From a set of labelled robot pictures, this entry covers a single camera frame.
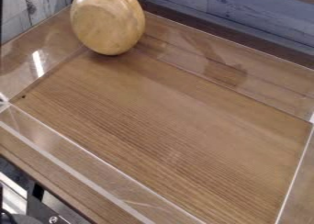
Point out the clear acrylic barrier panels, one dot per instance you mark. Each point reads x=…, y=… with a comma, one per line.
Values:
x=182, y=133

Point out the brown wooden bowl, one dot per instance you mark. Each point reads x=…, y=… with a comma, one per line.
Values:
x=108, y=25

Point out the black table leg bracket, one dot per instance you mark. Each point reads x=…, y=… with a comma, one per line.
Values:
x=45, y=207

